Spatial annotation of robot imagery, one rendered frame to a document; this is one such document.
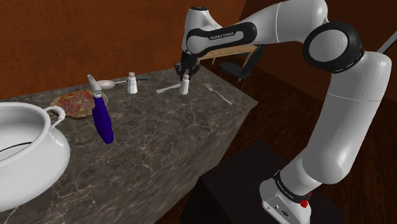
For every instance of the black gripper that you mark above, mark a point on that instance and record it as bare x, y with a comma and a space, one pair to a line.
187, 60

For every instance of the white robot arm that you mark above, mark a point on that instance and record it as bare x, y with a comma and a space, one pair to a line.
350, 124

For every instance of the pizza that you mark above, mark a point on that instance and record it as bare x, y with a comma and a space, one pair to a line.
77, 104

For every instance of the black chair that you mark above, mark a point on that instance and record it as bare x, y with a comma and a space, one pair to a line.
240, 66

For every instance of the silver knife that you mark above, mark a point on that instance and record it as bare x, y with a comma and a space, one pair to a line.
167, 88

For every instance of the white salt shaker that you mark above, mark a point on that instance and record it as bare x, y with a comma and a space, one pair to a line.
132, 84
184, 85

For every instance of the silver frying pan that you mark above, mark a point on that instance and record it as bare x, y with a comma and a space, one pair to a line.
106, 84

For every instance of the large white pot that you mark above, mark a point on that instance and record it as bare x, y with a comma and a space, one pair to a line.
28, 155

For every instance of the wooden table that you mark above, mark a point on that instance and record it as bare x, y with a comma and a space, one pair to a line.
229, 51

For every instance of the silver fork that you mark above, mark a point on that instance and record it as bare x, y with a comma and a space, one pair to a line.
218, 93

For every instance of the blue spray bottle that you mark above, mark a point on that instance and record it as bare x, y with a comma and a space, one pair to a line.
103, 119

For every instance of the dark robot stand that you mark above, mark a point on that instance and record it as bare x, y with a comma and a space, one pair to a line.
242, 186

